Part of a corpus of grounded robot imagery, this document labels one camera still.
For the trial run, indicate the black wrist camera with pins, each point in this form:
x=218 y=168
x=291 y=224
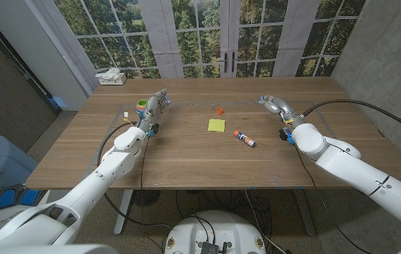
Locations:
x=154 y=129
x=284 y=134

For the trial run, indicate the printed window backdrop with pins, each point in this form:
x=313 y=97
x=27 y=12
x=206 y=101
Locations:
x=200 y=31

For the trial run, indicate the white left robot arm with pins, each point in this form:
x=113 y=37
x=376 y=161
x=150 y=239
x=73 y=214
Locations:
x=91 y=187

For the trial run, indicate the white robot head edge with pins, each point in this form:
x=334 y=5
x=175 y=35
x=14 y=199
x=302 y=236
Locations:
x=45 y=249

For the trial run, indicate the yellow sticky note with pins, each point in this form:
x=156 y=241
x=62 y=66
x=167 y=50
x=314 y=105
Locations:
x=216 y=125

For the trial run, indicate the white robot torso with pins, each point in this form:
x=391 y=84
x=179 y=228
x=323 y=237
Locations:
x=228 y=225

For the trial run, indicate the white table leg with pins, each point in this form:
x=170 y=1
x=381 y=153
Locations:
x=122 y=211

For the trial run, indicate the blue storage bin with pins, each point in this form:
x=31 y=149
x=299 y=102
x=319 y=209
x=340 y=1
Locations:
x=3 y=162

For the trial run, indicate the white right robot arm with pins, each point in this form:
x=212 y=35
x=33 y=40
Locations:
x=362 y=173

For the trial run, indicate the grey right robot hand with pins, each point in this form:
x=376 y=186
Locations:
x=281 y=106

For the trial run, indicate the blue black foot pedal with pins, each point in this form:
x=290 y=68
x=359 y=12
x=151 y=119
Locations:
x=17 y=197

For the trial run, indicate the rainbow stacked toy cups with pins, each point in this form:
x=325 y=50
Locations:
x=141 y=106

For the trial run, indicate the small orange cap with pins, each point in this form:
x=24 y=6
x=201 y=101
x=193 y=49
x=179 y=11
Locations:
x=220 y=111

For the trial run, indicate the white tissue box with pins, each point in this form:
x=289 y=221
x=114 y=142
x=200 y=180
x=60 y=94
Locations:
x=112 y=79

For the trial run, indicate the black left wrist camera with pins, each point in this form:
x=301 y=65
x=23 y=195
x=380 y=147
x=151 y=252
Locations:
x=154 y=129

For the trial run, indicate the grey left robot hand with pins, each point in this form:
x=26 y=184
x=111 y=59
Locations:
x=152 y=107

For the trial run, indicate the black round floor fan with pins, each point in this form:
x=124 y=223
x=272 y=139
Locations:
x=146 y=197

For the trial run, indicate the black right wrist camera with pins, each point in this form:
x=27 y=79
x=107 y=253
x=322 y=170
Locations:
x=284 y=134

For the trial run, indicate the orange white glue stick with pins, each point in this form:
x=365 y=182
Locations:
x=244 y=138

